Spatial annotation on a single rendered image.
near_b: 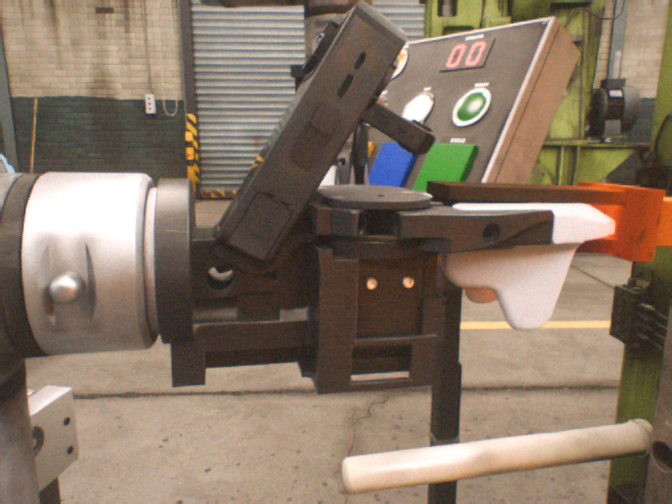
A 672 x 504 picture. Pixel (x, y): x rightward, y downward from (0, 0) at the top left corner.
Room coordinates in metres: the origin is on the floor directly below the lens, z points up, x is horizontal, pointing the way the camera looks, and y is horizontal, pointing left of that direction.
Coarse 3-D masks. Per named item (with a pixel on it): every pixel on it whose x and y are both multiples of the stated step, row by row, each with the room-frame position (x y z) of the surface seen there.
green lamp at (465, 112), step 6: (468, 96) 0.76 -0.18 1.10; (474, 96) 0.76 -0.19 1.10; (480, 96) 0.75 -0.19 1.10; (462, 102) 0.77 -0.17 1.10; (468, 102) 0.76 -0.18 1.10; (474, 102) 0.75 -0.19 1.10; (480, 102) 0.74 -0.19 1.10; (462, 108) 0.76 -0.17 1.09; (468, 108) 0.75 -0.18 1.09; (474, 108) 0.74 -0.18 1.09; (480, 108) 0.74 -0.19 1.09; (462, 114) 0.75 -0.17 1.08; (468, 114) 0.74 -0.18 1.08; (474, 114) 0.74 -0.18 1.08; (462, 120) 0.75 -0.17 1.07; (468, 120) 0.74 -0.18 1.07
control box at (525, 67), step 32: (480, 32) 0.82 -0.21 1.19; (512, 32) 0.78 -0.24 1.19; (544, 32) 0.73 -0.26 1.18; (416, 64) 0.89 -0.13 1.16; (480, 64) 0.78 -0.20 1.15; (512, 64) 0.74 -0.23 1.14; (544, 64) 0.73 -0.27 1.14; (384, 96) 0.91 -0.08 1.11; (416, 96) 0.85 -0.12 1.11; (448, 96) 0.80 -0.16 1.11; (512, 96) 0.71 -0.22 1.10; (544, 96) 0.73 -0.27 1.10; (448, 128) 0.76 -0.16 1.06; (480, 128) 0.72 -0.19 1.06; (512, 128) 0.69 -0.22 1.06; (544, 128) 0.73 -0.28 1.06; (416, 160) 0.77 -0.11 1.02; (480, 160) 0.69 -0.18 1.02; (512, 160) 0.70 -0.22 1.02
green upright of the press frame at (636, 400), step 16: (656, 96) 0.77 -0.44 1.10; (656, 112) 0.77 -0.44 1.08; (656, 128) 0.77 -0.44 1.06; (656, 256) 0.74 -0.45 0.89; (656, 272) 0.73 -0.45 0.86; (656, 288) 0.73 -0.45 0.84; (656, 304) 0.73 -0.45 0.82; (656, 320) 0.72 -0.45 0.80; (624, 352) 0.77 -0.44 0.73; (656, 352) 0.72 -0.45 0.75; (624, 368) 0.77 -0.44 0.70; (640, 368) 0.74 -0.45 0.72; (656, 368) 0.71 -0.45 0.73; (624, 384) 0.76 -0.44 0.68; (640, 384) 0.74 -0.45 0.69; (624, 400) 0.76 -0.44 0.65; (640, 400) 0.73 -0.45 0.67; (624, 416) 0.76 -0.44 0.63; (640, 416) 0.73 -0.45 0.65; (624, 464) 0.75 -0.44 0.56; (640, 464) 0.72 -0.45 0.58; (608, 480) 0.78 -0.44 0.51; (624, 480) 0.74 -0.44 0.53; (640, 480) 0.71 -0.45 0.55
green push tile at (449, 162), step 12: (444, 144) 0.74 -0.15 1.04; (456, 144) 0.73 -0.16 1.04; (432, 156) 0.74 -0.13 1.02; (444, 156) 0.73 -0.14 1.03; (456, 156) 0.71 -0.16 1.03; (468, 156) 0.70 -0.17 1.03; (432, 168) 0.73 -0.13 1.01; (444, 168) 0.72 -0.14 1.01; (456, 168) 0.70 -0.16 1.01; (468, 168) 0.70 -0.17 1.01; (420, 180) 0.74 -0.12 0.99; (444, 180) 0.70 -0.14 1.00; (456, 180) 0.69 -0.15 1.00
